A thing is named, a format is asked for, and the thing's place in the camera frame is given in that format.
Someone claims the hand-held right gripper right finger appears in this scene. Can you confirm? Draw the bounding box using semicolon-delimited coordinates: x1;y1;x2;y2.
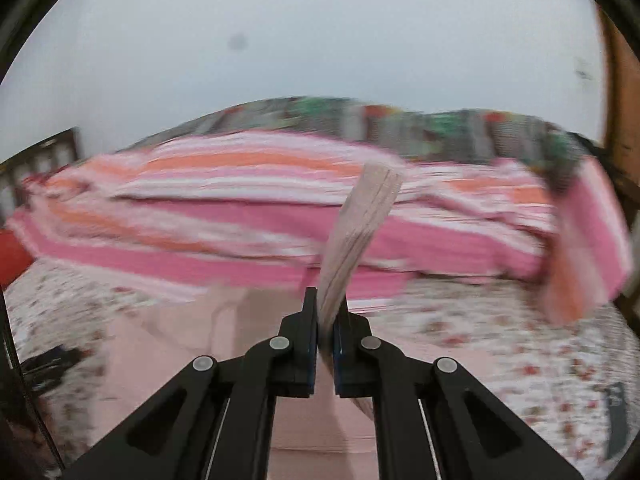
333;294;584;480

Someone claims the floral bedsheet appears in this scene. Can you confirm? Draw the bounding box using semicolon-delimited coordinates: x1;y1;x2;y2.
5;260;631;480

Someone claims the red cloth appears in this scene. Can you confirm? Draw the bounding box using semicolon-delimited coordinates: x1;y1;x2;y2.
0;230;36;288

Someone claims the dark wooden headboard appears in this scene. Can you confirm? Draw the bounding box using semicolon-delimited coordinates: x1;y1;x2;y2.
0;127;82;221

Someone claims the pink orange striped blanket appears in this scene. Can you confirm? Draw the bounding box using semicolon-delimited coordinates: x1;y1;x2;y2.
7;130;633;326

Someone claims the dark grey object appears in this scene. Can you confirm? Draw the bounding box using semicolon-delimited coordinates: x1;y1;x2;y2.
602;381;629;461

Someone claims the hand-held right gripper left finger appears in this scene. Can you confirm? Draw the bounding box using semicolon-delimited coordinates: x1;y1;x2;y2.
65;287;319;480

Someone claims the pink knitted sweater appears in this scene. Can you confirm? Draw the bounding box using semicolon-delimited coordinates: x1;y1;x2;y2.
102;162;506;480

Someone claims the multicolour patterned blanket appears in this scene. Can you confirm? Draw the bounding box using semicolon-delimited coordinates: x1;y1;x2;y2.
125;96;601;191

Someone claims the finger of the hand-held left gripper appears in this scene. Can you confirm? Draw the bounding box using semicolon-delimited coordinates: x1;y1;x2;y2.
21;346;84;395

